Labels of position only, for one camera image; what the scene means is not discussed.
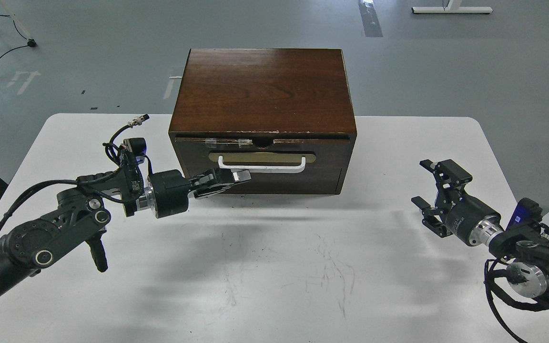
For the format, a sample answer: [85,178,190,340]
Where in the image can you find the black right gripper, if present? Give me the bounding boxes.
[410,159,503,247]

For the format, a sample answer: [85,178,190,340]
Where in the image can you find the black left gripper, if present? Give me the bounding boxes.
[137,168,252,219]

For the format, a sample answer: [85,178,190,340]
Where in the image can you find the wooden drawer with white handle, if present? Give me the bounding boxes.
[172,136,353,194]

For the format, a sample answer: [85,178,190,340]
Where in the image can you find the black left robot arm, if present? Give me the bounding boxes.
[0,114,251,296]

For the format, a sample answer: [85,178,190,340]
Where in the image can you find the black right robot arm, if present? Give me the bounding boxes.
[412,159,549,343]

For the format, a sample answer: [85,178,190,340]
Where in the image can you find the dark wooden cabinet box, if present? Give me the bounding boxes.
[169,48,357,176]

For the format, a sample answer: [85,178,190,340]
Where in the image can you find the white table leg base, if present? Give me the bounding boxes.
[411,0,494,15]

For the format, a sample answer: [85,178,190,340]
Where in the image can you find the white stand with casters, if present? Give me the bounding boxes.
[0,0,38,47]

